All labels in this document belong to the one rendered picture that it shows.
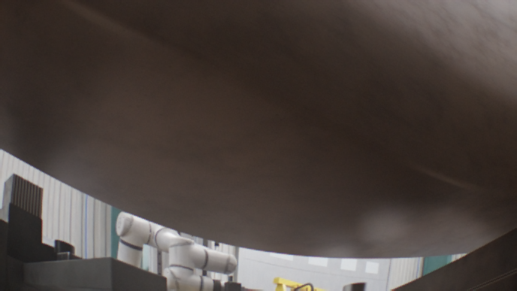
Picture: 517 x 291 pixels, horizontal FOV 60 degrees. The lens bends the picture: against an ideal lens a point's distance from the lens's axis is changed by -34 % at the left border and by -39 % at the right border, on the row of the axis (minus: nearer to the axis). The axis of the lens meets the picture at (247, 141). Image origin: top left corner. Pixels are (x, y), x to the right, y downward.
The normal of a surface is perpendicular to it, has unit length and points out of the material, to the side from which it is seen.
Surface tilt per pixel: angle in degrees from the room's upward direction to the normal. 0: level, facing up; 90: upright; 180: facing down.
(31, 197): 90
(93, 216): 90
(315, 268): 90
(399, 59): 90
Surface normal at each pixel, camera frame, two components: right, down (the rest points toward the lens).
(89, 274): -0.72, -0.33
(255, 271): 0.68, -0.27
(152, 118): -0.06, 0.91
